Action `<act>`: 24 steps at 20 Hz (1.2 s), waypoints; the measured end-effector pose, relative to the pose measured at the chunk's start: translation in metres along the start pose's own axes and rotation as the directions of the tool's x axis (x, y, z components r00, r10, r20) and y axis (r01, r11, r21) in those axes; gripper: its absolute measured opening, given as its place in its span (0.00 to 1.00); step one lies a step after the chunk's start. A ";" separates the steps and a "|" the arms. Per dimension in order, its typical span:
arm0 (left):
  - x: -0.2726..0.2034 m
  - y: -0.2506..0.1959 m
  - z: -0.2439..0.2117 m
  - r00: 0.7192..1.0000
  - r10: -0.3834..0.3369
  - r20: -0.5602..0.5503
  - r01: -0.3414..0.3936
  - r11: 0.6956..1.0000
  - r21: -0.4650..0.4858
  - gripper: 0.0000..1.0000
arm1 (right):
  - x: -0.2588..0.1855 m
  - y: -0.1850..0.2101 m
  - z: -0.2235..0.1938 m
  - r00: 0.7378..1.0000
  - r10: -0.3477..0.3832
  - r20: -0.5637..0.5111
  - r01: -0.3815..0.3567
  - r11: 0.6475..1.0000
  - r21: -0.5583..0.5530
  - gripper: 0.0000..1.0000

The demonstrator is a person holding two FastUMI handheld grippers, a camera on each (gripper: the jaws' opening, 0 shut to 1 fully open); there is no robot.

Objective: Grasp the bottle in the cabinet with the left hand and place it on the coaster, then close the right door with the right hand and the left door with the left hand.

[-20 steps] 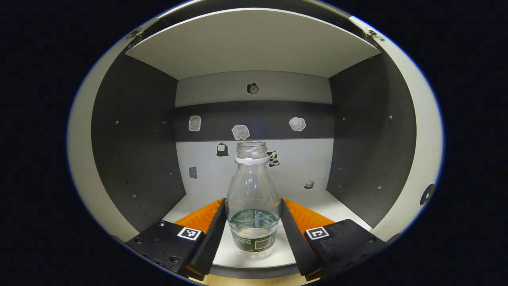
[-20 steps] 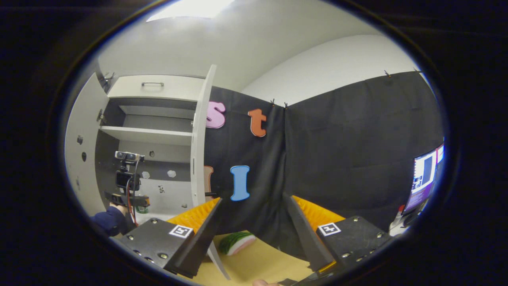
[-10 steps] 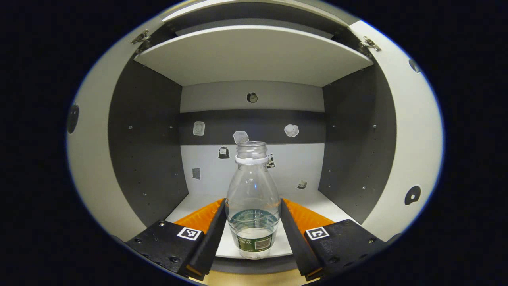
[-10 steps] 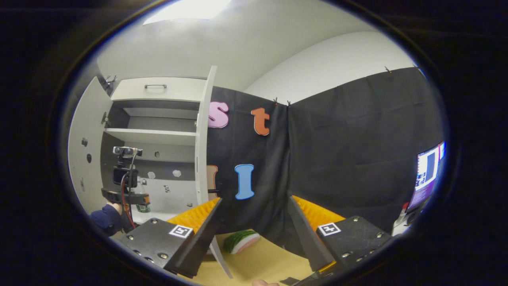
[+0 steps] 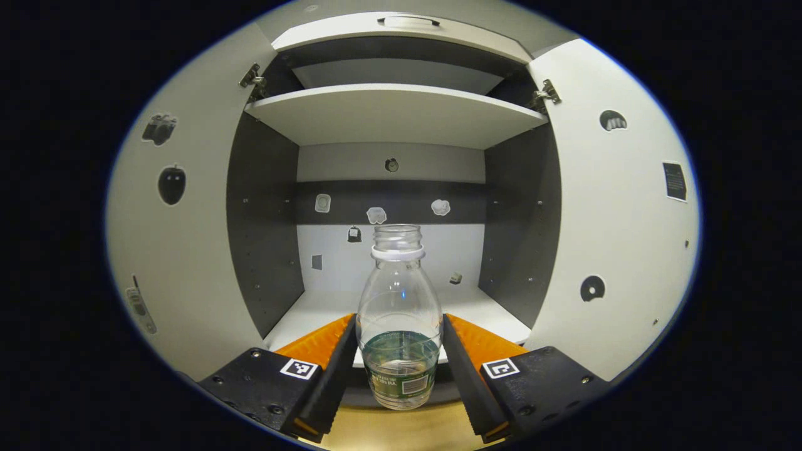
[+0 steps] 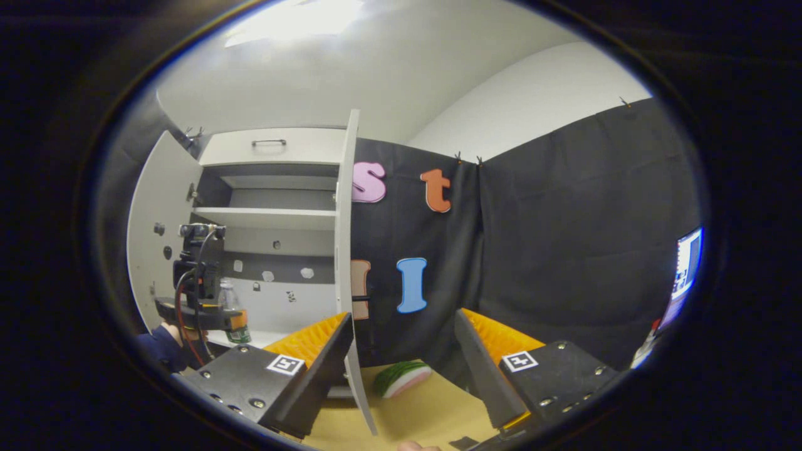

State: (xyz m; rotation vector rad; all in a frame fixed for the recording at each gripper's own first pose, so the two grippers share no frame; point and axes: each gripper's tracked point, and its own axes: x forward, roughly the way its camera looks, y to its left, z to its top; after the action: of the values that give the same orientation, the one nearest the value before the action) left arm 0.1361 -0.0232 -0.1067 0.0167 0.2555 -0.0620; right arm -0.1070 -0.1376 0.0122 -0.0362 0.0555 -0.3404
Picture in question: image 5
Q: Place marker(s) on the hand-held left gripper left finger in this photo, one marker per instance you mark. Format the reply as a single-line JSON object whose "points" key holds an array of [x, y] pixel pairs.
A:
{"points": [[332, 376]]}

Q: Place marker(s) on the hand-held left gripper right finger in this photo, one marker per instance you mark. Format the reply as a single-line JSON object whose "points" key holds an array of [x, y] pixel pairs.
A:
{"points": [[467, 376]]}

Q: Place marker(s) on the clear plastic bottle green label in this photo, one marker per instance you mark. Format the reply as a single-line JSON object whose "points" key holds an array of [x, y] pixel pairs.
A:
{"points": [[398, 294]]}

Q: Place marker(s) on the white and grey cabinet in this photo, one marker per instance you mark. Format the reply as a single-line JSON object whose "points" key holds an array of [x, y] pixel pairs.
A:
{"points": [[263, 219]]}

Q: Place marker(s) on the white cabinet door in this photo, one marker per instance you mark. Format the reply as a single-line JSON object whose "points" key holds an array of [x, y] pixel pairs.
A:
{"points": [[614, 219], [188, 250]]}

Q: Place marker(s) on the metal door hinge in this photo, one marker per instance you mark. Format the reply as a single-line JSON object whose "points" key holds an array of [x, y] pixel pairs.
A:
{"points": [[252, 78], [545, 95]]}

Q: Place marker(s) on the white cabinet drawer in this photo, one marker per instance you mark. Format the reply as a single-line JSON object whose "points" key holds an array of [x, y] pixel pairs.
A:
{"points": [[326, 34]]}

